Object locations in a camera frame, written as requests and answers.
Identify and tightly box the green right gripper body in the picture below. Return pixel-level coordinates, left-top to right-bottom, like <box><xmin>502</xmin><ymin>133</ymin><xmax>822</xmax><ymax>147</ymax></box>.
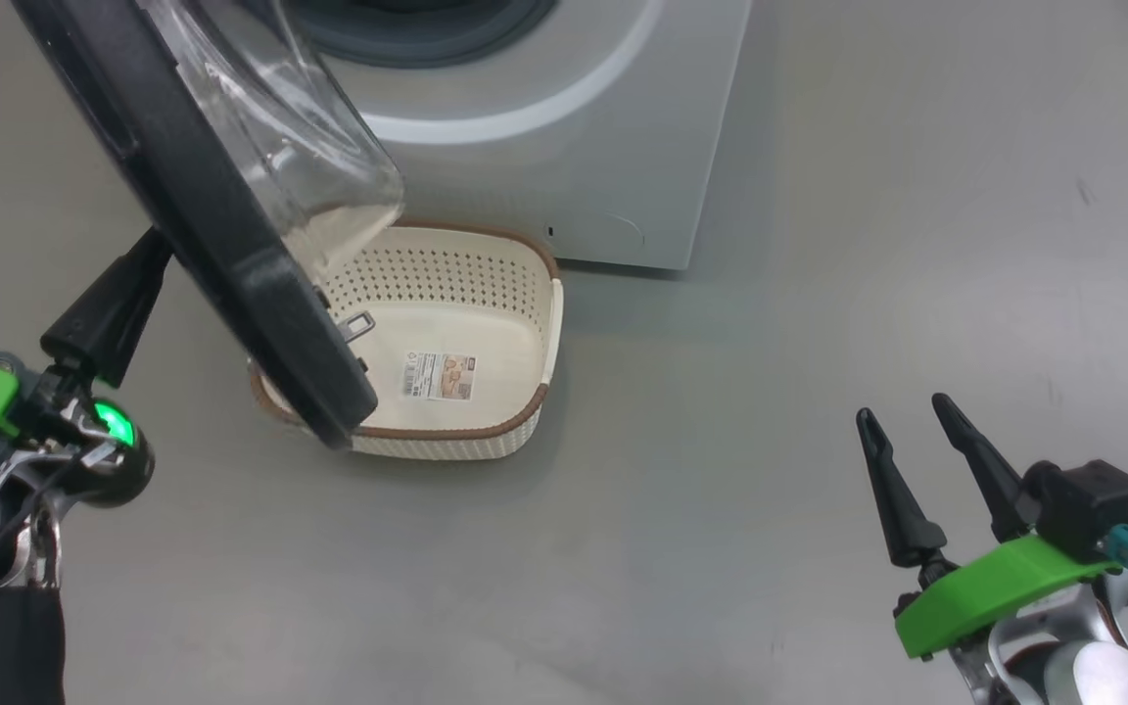
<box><xmin>895</xmin><ymin>534</ymin><xmax>1123</xmax><ymax>660</ymax></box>

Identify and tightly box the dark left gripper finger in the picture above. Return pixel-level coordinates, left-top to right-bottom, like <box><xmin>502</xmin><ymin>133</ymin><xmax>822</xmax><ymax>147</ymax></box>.
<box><xmin>40</xmin><ymin>227</ymin><xmax>173</xmax><ymax>388</ymax></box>

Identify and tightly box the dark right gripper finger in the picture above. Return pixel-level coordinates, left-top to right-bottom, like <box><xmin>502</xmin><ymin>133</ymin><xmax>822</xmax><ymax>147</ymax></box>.
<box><xmin>932</xmin><ymin>393</ymin><xmax>1027</xmax><ymax>544</ymax></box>
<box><xmin>856</xmin><ymin>407</ymin><xmax>948</xmax><ymax>569</ymax></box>

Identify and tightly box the round black glass washer door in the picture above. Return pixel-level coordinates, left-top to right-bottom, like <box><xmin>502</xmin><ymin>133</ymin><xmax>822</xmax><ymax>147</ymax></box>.
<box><xmin>11</xmin><ymin>0</ymin><xmax>406</xmax><ymax>451</ymax></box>

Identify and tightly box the white front-load washing machine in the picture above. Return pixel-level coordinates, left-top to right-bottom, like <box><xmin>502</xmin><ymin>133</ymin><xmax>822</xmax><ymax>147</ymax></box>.
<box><xmin>280</xmin><ymin>0</ymin><xmax>753</xmax><ymax>272</ymax></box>

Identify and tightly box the basket product label sticker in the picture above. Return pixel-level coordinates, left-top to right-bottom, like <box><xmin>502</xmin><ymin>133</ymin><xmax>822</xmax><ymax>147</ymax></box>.
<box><xmin>401</xmin><ymin>352</ymin><xmax>476</xmax><ymax>401</ymax></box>

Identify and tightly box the cream laundry basket brown rim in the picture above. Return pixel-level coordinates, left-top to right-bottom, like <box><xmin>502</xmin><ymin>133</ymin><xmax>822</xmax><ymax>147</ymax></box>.
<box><xmin>249</xmin><ymin>219</ymin><xmax>565</xmax><ymax>461</ymax></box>

